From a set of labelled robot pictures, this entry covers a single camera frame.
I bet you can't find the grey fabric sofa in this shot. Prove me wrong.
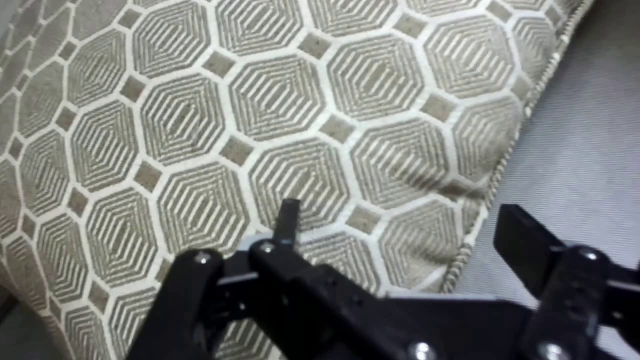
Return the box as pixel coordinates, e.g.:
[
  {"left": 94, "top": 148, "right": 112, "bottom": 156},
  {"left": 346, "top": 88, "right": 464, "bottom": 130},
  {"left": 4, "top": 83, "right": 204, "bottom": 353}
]
[{"left": 452, "top": 0, "right": 640, "bottom": 303}]

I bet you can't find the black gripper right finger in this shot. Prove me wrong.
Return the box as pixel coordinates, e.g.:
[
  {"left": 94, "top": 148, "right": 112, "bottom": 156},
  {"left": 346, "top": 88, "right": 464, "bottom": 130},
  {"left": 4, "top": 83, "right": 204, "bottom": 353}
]
[{"left": 491, "top": 201, "right": 640, "bottom": 360}]

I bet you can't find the beige octagon patterned pillow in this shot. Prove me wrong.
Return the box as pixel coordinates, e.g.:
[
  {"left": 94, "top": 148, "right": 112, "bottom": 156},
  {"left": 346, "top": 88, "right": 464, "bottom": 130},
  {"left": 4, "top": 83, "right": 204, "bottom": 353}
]
[{"left": 0, "top": 0, "right": 597, "bottom": 360}]

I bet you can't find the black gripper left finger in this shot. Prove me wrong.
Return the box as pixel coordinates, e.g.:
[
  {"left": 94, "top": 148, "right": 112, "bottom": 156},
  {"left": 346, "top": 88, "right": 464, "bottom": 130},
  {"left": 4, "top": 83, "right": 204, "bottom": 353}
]
[{"left": 127, "top": 195, "right": 402, "bottom": 360}]

